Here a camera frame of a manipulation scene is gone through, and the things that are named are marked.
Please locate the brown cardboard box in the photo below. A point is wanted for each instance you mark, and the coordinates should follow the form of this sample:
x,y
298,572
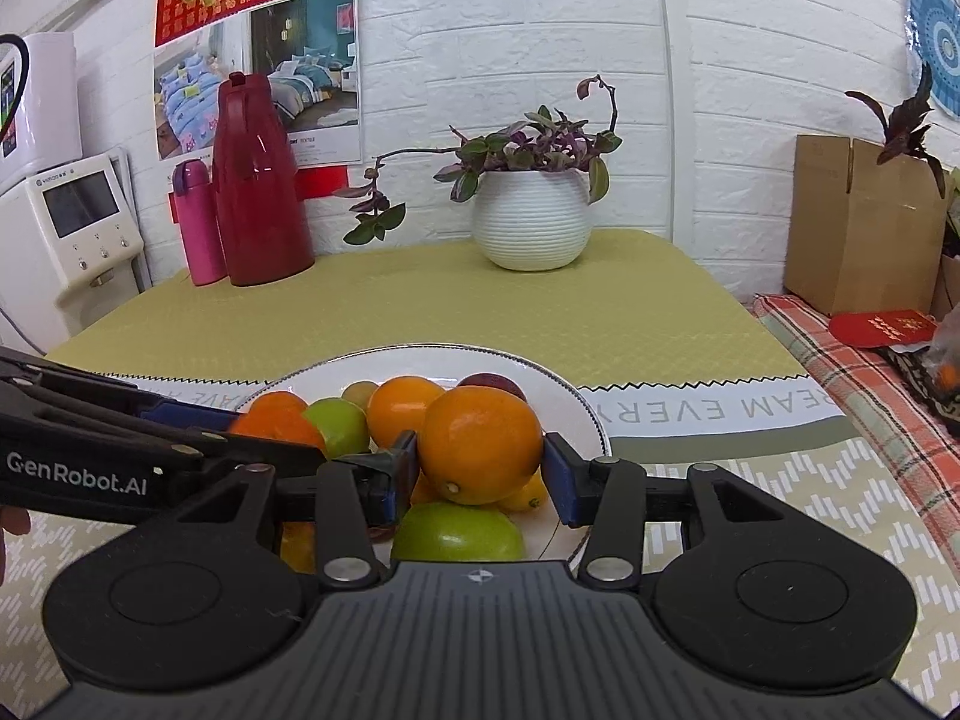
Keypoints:
x,y
863,235

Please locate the large green mango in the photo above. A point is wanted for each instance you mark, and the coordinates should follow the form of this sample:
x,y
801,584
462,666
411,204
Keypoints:
x,y
444,532

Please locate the white water purifier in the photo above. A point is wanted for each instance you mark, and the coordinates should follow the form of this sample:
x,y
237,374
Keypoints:
x,y
46,127

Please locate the small orange tangerine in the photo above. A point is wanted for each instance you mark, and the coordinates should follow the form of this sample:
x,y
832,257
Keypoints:
x,y
298,546

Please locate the white ceramic plate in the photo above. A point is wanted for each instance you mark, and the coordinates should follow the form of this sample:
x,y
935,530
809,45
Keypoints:
x,y
558,405

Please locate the red thermos jug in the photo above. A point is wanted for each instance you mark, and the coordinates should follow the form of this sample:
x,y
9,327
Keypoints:
x,y
263,229

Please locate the large orange with stem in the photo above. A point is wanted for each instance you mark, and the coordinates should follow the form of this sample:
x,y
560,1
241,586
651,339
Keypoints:
x,y
400,405

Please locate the blue wall decoration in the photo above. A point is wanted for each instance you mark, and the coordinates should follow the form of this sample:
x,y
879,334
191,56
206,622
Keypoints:
x,y
932,40

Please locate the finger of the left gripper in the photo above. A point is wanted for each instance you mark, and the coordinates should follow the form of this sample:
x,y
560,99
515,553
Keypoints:
x,y
91,389
18,402

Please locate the brown longan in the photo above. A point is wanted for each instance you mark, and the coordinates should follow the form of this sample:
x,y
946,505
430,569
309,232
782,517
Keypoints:
x,y
359,393

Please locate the person hand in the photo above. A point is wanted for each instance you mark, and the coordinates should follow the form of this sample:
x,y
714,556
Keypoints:
x,y
15,522

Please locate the dark purple potted plant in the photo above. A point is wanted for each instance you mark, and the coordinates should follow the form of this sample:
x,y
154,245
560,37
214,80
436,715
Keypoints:
x,y
905,127

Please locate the clear plastic bag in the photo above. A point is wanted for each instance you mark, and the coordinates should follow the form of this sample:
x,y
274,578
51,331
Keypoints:
x,y
940,363

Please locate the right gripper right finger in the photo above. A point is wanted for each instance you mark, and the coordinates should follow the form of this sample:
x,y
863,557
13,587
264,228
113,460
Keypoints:
x,y
608,497

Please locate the white pot purple plant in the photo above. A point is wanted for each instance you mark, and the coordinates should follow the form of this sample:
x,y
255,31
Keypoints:
x,y
530,185

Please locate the plaid cloth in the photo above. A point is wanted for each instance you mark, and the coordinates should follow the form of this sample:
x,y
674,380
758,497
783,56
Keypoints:
x,y
914,444

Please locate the dark red plum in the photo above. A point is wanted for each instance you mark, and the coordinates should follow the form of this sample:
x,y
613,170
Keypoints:
x,y
492,380

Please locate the patterned tablecloth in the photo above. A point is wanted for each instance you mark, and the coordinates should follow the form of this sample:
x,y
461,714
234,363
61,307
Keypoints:
x,y
675,366

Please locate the small green apple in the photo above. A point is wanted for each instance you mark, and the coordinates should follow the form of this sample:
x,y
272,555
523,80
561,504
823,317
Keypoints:
x,y
342,424

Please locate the mandarin with rough skin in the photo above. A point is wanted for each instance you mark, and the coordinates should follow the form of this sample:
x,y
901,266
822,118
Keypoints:
x,y
278,416

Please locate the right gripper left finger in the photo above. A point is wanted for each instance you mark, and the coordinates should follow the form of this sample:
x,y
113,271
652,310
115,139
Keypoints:
x,y
356,494

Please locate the red envelope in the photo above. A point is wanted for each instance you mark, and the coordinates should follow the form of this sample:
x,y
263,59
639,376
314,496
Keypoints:
x,y
883,328

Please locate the large orange back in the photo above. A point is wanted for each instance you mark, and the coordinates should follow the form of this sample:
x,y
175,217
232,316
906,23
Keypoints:
x,y
479,445

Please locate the bedding wall poster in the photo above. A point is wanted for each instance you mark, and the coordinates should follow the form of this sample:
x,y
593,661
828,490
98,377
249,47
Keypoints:
x,y
305,52

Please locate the white water dispenser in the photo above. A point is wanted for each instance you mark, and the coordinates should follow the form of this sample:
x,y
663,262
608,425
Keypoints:
x,y
71,251

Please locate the small yellow orange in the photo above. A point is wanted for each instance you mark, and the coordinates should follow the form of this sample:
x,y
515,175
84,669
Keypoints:
x,y
529,498

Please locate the pink water bottle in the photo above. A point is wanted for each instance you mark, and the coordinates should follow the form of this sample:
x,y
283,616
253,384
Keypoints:
x,y
193,201

